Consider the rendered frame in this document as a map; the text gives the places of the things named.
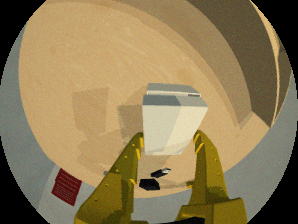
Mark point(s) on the black usb flash drive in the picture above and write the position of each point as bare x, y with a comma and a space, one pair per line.
160, 173

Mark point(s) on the tan shallow tray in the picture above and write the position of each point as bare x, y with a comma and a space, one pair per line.
242, 25

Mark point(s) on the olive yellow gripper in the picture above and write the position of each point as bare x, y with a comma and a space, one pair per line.
113, 199

